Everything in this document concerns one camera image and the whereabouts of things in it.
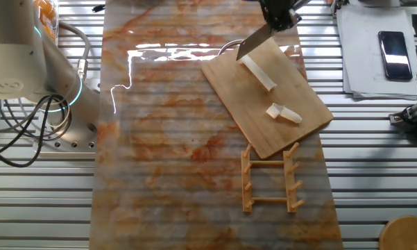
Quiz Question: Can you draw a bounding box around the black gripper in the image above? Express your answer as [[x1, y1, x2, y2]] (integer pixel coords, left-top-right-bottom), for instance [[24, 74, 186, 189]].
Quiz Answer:
[[258, 0, 303, 34]]

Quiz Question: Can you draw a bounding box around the steel kitchen knife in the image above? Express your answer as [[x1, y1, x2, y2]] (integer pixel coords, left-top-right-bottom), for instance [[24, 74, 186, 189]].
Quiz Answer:
[[235, 22, 278, 62]]

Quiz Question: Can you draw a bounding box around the white scallion stalk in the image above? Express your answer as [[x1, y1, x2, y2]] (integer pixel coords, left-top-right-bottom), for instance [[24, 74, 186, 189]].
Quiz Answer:
[[240, 54, 278, 93]]

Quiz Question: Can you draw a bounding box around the short white scallion piece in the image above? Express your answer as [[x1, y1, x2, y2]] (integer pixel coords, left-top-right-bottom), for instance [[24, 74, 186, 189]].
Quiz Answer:
[[279, 106, 304, 125], [265, 102, 285, 120]]

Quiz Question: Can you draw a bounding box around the wooden cutting board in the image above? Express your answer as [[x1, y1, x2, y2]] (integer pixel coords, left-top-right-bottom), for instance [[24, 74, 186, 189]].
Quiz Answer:
[[200, 36, 334, 160]]

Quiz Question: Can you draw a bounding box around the black smartphone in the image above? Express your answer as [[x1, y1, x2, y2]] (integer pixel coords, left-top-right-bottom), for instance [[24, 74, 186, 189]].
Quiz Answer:
[[377, 30, 414, 81]]

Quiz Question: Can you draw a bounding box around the orange marble pattern mat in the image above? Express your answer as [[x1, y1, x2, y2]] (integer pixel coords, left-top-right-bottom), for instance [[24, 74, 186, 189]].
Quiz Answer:
[[89, 0, 344, 250]]

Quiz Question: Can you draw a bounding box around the wooden peg rack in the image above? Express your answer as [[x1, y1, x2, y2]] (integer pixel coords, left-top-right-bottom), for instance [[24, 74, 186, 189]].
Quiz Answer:
[[241, 141, 305, 214]]

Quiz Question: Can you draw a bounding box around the clear plastic fruit carton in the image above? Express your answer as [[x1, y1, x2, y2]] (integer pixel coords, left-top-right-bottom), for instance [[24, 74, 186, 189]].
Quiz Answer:
[[33, 0, 60, 44]]

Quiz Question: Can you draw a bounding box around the orange fruit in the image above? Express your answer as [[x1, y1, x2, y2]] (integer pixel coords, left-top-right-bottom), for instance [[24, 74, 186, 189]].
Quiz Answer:
[[34, 0, 58, 21], [43, 22, 59, 41]]

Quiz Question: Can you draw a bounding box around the round wooden disc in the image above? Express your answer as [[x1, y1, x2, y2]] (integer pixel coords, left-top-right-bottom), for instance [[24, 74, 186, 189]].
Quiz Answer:
[[378, 215, 417, 250]]

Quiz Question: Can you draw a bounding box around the silver depth camera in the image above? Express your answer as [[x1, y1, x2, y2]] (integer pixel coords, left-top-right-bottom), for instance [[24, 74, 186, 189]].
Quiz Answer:
[[388, 100, 417, 139]]

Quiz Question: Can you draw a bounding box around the grey robot hose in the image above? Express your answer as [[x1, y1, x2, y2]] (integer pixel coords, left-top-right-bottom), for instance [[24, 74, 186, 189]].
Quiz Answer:
[[58, 20, 91, 81]]

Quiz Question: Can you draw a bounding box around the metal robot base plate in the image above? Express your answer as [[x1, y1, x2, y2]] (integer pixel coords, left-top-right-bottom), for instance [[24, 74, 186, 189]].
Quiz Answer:
[[33, 103, 99, 160]]

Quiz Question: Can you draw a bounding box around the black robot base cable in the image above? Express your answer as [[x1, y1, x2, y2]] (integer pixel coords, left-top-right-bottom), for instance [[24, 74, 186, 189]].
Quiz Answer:
[[0, 93, 73, 169]]

